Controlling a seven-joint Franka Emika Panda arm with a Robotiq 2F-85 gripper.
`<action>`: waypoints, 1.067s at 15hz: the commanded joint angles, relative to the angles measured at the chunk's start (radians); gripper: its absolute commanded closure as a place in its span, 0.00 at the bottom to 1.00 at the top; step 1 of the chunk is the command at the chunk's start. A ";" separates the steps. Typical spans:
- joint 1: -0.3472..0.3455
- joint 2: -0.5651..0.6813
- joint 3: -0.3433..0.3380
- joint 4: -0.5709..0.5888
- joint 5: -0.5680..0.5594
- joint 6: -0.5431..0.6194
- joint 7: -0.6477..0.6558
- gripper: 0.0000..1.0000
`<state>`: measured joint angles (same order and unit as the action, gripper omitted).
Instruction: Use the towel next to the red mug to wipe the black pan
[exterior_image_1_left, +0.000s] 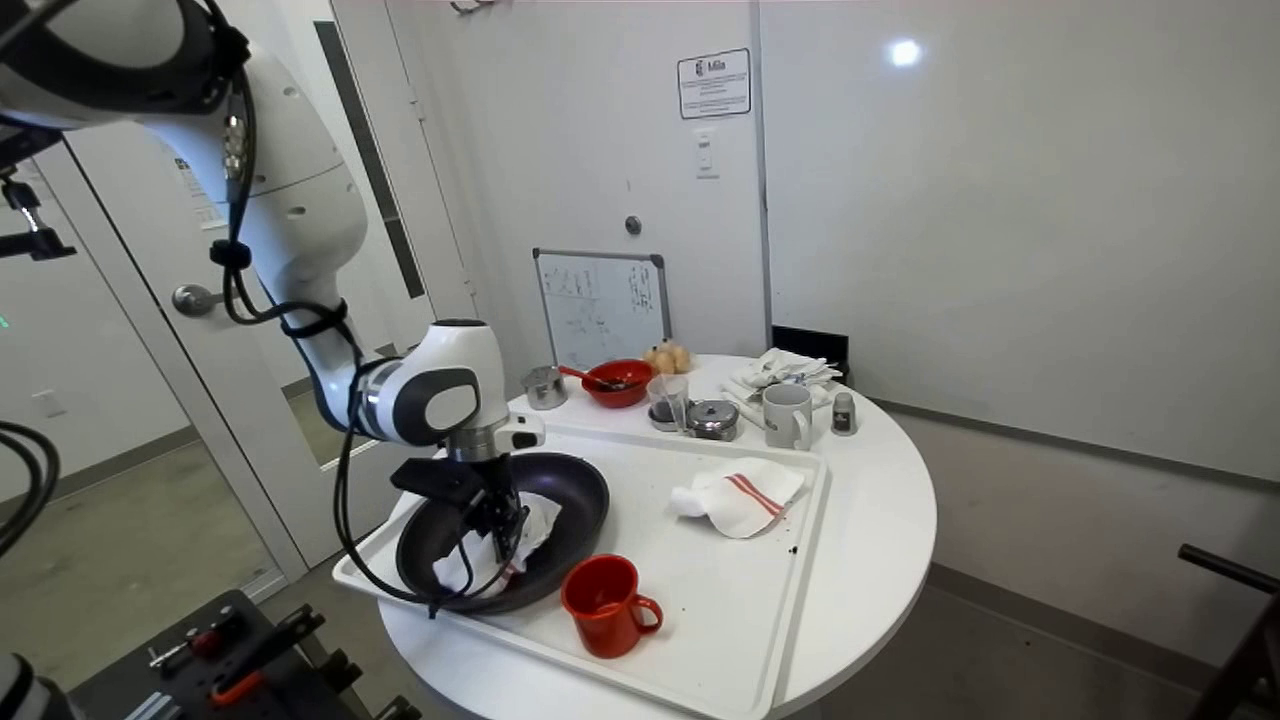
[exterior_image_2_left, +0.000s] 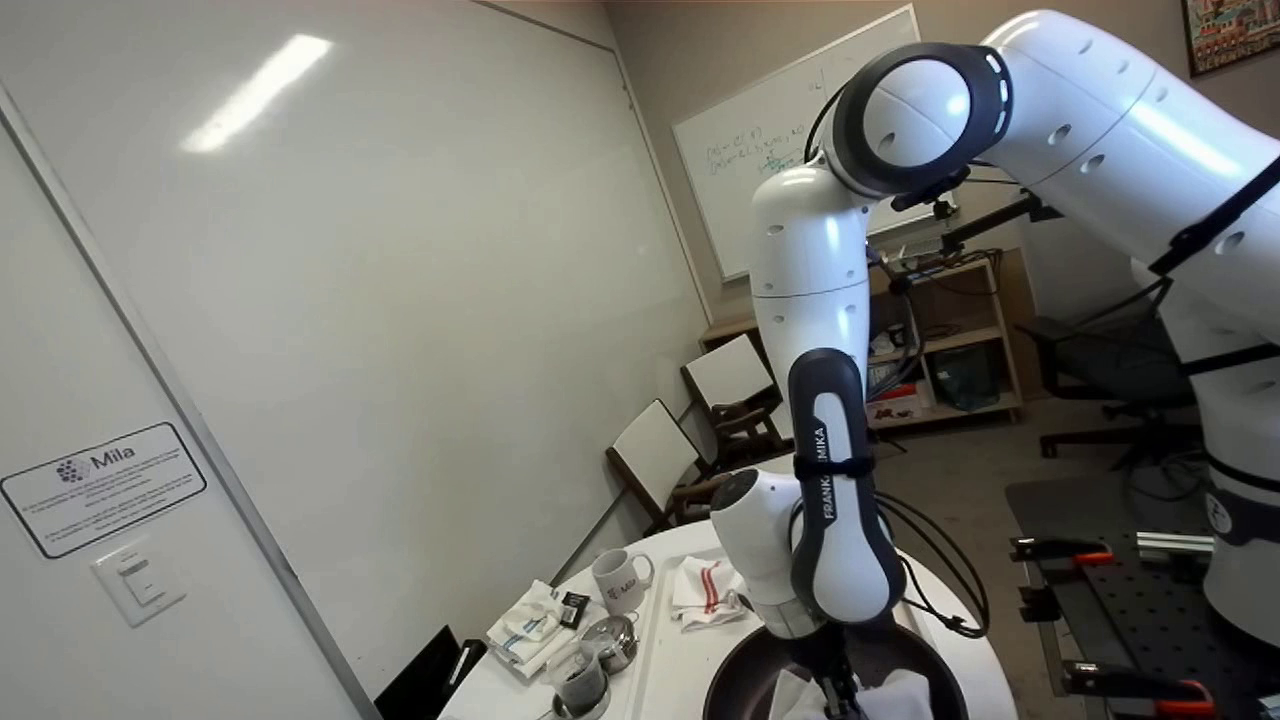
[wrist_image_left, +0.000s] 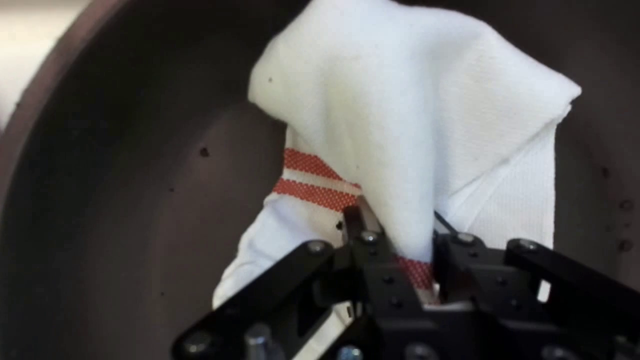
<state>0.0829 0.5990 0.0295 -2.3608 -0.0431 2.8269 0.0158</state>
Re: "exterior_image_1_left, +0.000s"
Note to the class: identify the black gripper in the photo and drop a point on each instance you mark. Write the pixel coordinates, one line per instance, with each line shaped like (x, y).
(496, 481)

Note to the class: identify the white towel with red stripes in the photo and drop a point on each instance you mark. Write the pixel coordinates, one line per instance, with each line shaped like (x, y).
(542, 523)
(741, 499)

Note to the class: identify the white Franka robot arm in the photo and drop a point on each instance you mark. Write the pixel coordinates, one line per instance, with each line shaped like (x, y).
(307, 202)

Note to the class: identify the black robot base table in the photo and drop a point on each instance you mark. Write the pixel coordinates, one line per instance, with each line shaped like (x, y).
(175, 666)

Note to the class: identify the black frying pan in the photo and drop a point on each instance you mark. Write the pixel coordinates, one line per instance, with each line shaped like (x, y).
(582, 515)

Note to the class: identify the red mug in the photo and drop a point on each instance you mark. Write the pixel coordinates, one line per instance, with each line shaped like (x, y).
(602, 605)

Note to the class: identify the white mug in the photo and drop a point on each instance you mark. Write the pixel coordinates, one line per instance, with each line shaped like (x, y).
(789, 416)

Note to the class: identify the red bowl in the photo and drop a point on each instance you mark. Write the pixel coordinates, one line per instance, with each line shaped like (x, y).
(617, 382)

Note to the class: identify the small dark steel cup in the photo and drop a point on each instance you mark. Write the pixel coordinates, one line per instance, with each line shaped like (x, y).
(664, 408)

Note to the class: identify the white plastic tray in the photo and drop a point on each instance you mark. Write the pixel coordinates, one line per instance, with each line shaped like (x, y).
(722, 603)

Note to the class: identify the orange food item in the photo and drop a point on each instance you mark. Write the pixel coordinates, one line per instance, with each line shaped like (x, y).
(671, 359)

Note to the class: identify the small leaning whiteboard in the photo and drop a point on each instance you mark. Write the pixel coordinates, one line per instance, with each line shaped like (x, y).
(602, 311)

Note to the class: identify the orange black bar clamp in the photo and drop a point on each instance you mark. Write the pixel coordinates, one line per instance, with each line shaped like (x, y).
(194, 642)
(263, 660)

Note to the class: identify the small grey black item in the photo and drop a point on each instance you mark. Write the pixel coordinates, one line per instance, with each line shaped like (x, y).
(846, 408)

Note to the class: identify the silver door knob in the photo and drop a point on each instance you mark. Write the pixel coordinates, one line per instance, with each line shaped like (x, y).
(194, 303)

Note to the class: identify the white door sign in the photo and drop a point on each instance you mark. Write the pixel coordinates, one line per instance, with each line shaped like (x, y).
(712, 81)

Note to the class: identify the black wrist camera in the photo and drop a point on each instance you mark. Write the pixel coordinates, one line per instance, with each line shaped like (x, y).
(426, 481)

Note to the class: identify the black camera stand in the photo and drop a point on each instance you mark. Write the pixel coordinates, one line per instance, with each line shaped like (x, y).
(24, 224)

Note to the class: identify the black chair frame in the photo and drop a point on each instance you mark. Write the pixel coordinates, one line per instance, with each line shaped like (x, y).
(1233, 586)

